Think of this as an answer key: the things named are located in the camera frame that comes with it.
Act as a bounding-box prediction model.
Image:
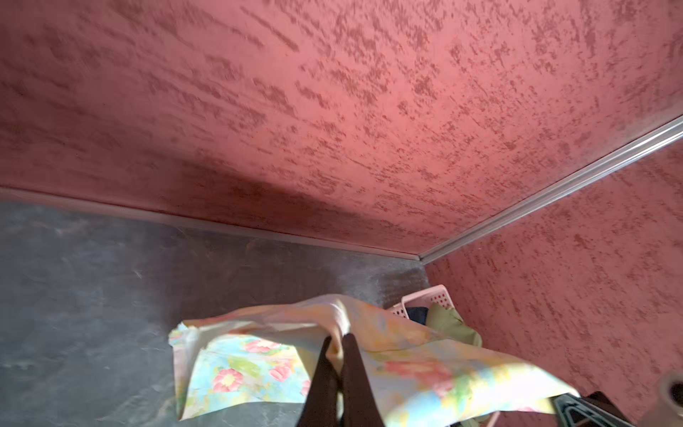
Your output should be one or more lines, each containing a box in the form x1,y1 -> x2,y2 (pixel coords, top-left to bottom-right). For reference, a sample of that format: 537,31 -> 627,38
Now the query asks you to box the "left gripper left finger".
296,336 -> 339,427

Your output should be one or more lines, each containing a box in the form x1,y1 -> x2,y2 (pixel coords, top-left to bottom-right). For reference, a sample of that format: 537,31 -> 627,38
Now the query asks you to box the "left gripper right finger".
341,334 -> 384,427

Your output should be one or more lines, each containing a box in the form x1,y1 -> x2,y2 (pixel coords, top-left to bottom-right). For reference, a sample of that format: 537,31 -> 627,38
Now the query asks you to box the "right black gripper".
551,391 -> 634,427

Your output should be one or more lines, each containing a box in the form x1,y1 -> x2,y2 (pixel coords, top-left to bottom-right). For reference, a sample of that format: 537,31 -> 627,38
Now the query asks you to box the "floral pastel skirt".
169,295 -> 574,426

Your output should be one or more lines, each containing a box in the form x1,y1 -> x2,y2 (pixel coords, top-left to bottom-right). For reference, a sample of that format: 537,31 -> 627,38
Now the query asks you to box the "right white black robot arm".
551,371 -> 682,427

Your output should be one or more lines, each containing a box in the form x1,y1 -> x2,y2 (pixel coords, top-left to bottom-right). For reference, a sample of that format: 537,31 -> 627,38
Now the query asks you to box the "dark blue skirt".
406,307 -> 429,326

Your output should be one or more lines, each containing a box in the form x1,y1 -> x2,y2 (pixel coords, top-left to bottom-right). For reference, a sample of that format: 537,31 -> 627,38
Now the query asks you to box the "olive green skirt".
426,304 -> 483,347

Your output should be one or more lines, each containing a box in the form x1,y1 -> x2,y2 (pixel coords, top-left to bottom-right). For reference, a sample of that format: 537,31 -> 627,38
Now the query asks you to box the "pink plastic basket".
387,285 -> 455,320

